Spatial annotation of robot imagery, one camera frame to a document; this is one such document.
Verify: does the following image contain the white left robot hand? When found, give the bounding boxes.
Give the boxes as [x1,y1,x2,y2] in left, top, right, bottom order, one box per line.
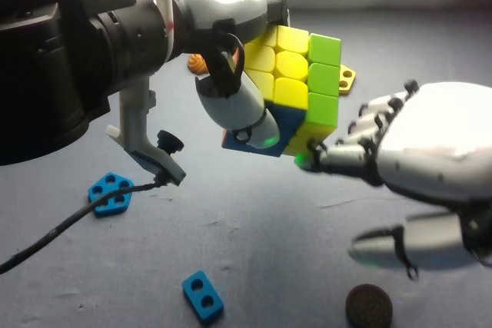
[171,0,292,151]

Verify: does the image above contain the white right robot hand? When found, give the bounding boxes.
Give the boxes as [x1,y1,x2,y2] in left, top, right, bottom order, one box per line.
[295,80,492,281]

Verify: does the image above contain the Rubik's cube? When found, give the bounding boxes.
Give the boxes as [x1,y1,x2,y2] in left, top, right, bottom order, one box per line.
[221,24,343,158]

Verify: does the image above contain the orange swirl toy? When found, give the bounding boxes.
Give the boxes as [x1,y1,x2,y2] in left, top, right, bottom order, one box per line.
[187,53,211,75]

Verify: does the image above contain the yellow pentagon block with holes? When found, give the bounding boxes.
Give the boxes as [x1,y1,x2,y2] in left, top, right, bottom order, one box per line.
[337,62,357,95]

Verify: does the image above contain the chocolate sandwich cookie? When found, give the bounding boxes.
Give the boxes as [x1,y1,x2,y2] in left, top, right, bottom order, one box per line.
[344,283,394,328]

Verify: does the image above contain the grey table cloth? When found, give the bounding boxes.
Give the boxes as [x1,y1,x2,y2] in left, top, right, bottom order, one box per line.
[0,7,492,328]

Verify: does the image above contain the blue pentagon block with holes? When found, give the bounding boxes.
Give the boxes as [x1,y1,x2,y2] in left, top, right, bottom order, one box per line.
[87,172,134,217]

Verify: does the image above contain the blue two-hole block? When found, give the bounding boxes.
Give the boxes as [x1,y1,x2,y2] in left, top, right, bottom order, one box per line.
[181,269,224,324]

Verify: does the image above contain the black camera cable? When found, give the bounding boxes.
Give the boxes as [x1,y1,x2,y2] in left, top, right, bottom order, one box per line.
[0,180,170,274]

